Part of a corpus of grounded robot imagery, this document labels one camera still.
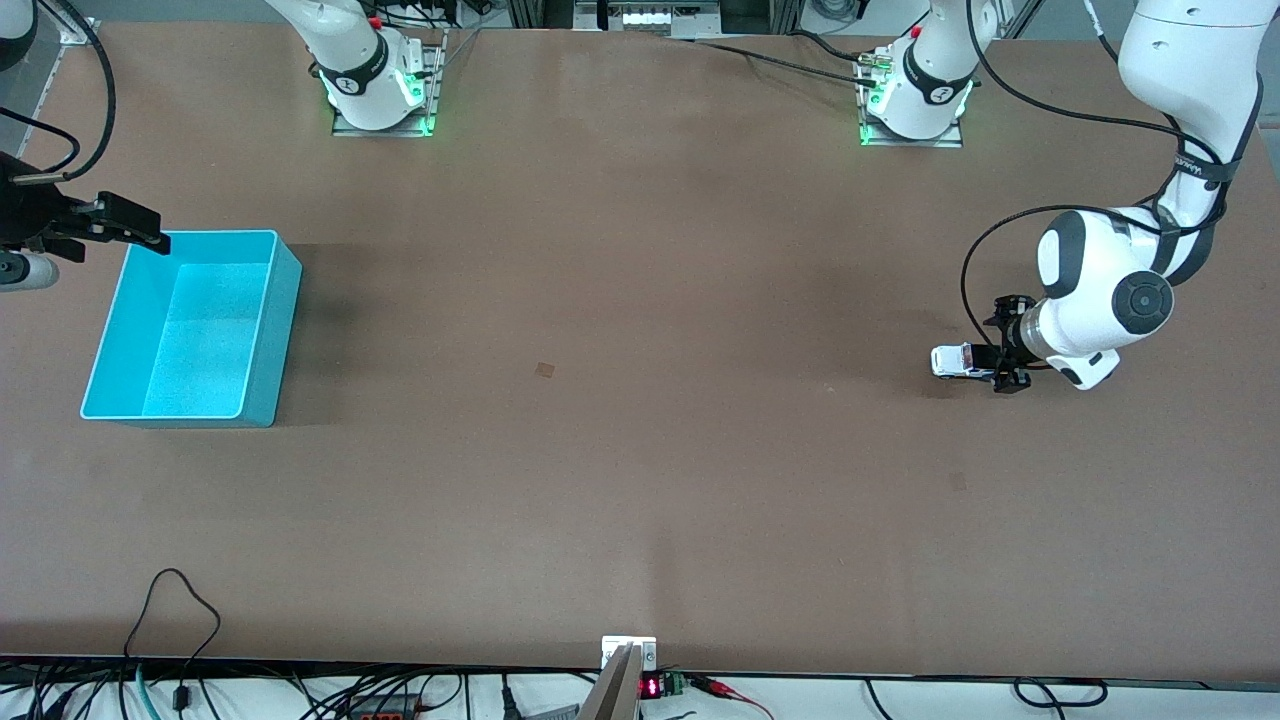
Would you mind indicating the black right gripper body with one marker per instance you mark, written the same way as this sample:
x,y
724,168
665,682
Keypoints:
x,y
28,212

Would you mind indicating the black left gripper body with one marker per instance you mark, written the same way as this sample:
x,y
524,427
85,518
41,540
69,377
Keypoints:
x,y
1007,341

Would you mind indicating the white toy jeep black roof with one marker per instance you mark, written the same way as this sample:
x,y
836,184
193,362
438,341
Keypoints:
x,y
948,360

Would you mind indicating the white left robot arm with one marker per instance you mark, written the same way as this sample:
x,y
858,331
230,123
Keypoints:
x,y
1100,270

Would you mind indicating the turquoise plastic bin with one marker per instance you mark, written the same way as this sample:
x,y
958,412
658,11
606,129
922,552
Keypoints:
x,y
200,340

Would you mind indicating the red clip leads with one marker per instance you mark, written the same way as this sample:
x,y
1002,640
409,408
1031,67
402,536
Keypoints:
x,y
725,689

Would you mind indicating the green terminal block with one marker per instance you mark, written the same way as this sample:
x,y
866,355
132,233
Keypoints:
x,y
675,684

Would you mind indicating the red digit display module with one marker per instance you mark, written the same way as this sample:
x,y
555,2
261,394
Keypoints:
x,y
651,687

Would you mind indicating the grey lit equipment unit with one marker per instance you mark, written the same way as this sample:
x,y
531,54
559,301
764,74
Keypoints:
x,y
650,18

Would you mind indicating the black plug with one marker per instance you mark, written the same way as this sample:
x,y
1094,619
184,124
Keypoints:
x,y
508,700

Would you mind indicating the aluminium frame profile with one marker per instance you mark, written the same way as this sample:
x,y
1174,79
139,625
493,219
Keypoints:
x,y
80,30

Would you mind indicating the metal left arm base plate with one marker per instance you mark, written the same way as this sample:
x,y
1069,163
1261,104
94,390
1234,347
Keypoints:
x,y
910,143

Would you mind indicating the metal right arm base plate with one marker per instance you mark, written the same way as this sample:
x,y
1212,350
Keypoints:
x,y
385,131

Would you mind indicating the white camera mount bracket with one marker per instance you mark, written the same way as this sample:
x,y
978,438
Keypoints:
x,y
612,646

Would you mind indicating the grey camera post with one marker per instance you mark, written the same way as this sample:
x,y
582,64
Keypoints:
x,y
612,695

